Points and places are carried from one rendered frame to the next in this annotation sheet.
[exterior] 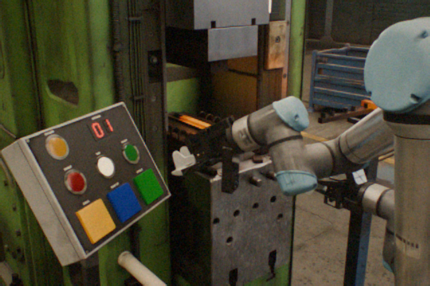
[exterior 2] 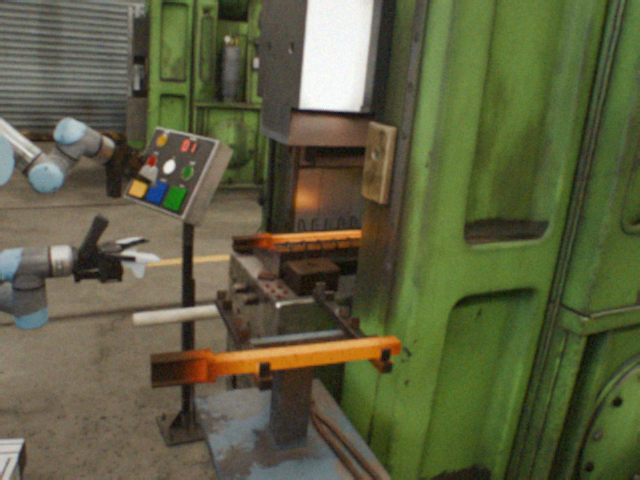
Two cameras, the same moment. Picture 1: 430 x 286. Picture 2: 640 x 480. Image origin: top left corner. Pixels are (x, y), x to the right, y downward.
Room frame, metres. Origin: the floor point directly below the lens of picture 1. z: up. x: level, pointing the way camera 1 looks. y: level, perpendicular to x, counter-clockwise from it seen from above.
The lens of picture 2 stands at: (1.92, -1.50, 1.48)
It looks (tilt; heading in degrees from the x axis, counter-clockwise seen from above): 18 degrees down; 100
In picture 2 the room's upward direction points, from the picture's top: 6 degrees clockwise
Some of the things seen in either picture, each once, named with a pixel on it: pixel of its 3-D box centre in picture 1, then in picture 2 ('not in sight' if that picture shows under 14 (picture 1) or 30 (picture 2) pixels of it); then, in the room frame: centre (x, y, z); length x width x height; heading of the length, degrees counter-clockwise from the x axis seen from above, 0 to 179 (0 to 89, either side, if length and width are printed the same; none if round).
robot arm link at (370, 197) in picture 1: (377, 199); (62, 261); (1.10, -0.41, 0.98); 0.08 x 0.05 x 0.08; 128
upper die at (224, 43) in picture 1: (193, 36); (345, 123); (1.66, 0.07, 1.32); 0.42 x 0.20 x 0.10; 38
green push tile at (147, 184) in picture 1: (147, 186); (176, 198); (1.11, 0.17, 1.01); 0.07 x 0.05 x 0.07; 153
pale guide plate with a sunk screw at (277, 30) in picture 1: (275, 45); (378, 162); (1.79, -0.23, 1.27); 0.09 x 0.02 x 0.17; 128
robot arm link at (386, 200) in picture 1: (404, 212); (26, 265); (1.04, -0.46, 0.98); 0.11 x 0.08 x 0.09; 38
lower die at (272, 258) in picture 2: (195, 137); (332, 246); (1.66, 0.07, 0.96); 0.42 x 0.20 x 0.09; 38
